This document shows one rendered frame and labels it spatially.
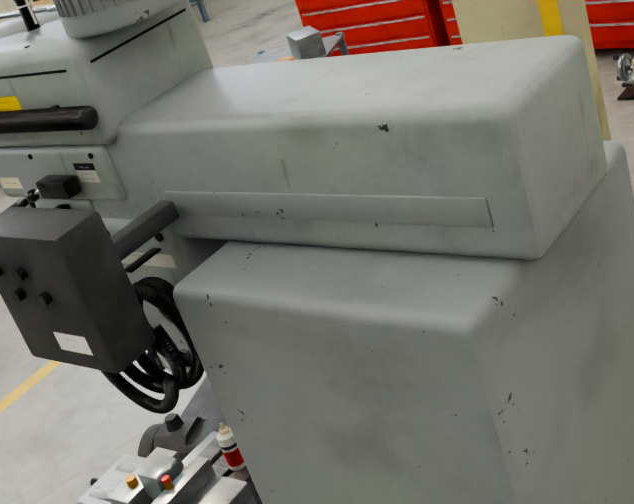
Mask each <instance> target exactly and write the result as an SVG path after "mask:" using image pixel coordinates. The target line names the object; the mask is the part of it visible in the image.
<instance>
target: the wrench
mask: <svg viewBox="0 0 634 504"><path fill-rule="evenodd" d="M32 9H33V12H34V13H39V12H45V11H47V12H54V11H57V10H56V7H55V5H54V4H50V5H44V6H38V7H34V8H32ZM17 16H21V15H20V12H19V10H18V11H12V12H7V13H2V14H0V20H1V19H6V18H12V17H17Z"/></svg>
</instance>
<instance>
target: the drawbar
mask: <svg viewBox="0 0 634 504"><path fill-rule="evenodd" d="M14 1H15V3H16V6H17V7H20V6H23V5H26V2H25V0H14ZM18 10H19V12H20V15H21V17H22V19H23V21H24V23H25V26H26V28H27V30H28V32H29V31H32V30H35V29H37V28H39V27H40V25H39V23H38V21H37V24H36V25H35V22H34V20H33V18H32V16H31V13H30V11H29V9H28V7H27V6H26V7H23V8H20V9H18Z"/></svg>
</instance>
